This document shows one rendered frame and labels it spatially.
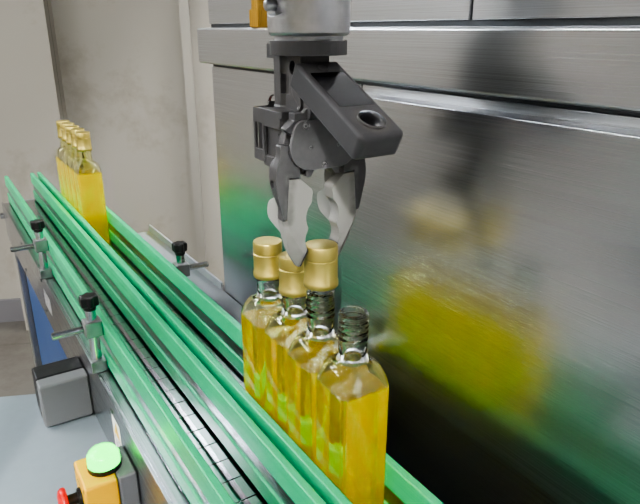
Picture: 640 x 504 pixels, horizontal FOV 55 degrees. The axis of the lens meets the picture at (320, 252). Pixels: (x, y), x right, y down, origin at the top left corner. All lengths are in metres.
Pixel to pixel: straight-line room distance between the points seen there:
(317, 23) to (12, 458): 0.85
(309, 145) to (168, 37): 2.48
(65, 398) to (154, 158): 2.07
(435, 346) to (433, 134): 0.23
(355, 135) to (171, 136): 2.59
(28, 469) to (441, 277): 0.72
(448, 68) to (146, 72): 2.49
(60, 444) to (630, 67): 0.97
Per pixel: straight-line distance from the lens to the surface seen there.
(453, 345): 0.67
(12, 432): 1.20
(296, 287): 0.66
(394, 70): 0.69
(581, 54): 0.54
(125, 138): 3.08
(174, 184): 3.11
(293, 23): 0.56
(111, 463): 0.92
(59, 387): 1.14
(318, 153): 0.57
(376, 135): 0.50
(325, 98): 0.52
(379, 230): 0.73
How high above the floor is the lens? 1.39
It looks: 20 degrees down
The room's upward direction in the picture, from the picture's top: straight up
